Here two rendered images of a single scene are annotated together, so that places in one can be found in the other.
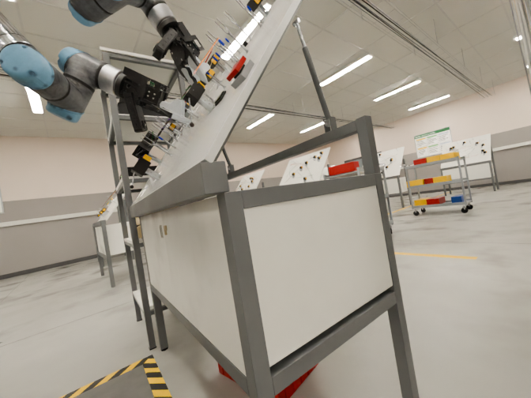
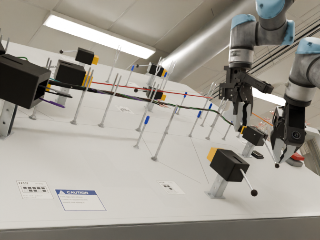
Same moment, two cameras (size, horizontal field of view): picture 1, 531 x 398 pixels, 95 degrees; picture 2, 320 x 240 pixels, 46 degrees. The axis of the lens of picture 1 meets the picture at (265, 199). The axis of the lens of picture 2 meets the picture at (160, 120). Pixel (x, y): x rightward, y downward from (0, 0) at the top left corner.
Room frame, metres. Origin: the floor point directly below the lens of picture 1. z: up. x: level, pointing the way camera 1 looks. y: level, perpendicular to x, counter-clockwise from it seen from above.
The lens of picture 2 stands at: (1.16, 1.23, 0.76)
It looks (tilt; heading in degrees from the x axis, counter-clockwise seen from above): 25 degrees up; 264
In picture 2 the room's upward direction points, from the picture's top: 11 degrees counter-clockwise
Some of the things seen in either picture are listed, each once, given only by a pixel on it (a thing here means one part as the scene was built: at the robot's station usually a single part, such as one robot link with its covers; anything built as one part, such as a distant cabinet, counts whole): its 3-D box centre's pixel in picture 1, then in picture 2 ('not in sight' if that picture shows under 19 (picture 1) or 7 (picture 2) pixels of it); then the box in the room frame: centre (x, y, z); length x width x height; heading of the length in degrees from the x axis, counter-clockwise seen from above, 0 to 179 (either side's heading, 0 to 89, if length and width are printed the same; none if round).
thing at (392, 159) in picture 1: (382, 179); not in sight; (7.10, -3.46, 0.83); 1.18 x 0.72 x 1.65; 39
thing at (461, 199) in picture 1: (433, 185); not in sight; (4.67, -3.23, 0.54); 0.99 x 0.50 x 1.08; 41
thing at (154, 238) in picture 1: (156, 253); not in sight; (1.20, 0.57, 0.60); 0.55 x 0.02 x 0.39; 35
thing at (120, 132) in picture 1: (158, 197); not in sight; (1.84, 0.80, 0.93); 0.61 x 0.50 x 1.85; 35
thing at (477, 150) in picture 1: (466, 165); not in sight; (7.38, -6.19, 0.83); 1.18 x 0.72 x 1.65; 39
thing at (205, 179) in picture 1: (156, 203); (240, 239); (0.96, 0.43, 0.83); 1.18 x 0.06 x 0.06; 35
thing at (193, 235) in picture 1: (192, 268); not in sight; (0.75, 0.26, 0.60); 0.55 x 0.03 x 0.39; 35
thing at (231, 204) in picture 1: (241, 284); not in sight; (1.15, 0.18, 0.40); 1.18 x 0.60 x 0.80; 35
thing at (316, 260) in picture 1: (235, 242); not in sight; (1.15, 0.17, 0.60); 1.17 x 0.58 x 0.40; 35
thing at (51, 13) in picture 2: not in sight; (104, 37); (1.25, -1.97, 3.26); 1.27 x 0.17 x 0.07; 39
